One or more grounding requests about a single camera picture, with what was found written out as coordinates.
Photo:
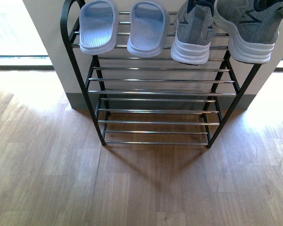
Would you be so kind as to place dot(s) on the light blue slide slipper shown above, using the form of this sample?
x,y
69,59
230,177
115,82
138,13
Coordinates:
x,y
98,27

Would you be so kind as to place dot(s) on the grey sneaker navy collar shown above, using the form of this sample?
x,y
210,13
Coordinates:
x,y
194,32

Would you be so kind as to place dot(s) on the grey sneaker white sole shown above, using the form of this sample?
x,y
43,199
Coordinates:
x,y
253,27

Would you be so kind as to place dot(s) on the black metal shoe rack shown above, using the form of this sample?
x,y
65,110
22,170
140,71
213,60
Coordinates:
x,y
154,100

